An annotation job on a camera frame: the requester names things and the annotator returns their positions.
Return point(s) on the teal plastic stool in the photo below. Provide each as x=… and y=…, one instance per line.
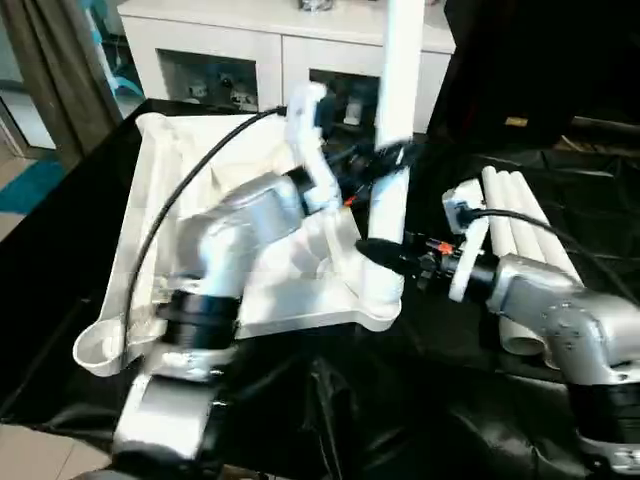
x=112, y=55

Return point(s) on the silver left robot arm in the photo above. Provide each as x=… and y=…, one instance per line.
x=250, y=220

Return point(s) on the dark grey device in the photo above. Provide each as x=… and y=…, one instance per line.
x=320, y=5

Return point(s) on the white plastic table top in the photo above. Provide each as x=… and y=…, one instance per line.
x=165, y=165

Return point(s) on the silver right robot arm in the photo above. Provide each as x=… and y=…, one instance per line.
x=550, y=300

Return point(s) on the black plastic mat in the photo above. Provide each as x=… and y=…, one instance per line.
x=350, y=425

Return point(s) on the white plastic table leg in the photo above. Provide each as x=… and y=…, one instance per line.
x=500, y=240
x=525, y=240
x=550, y=242
x=400, y=75

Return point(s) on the white cabinet with glass doors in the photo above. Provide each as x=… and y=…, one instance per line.
x=225, y=30

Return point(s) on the blue floor mat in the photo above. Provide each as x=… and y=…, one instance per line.
x=30, y=187

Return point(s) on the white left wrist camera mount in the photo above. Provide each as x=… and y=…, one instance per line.
x=305, y=130

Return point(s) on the grey curtain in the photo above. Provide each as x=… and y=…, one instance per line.
x=45, y=75

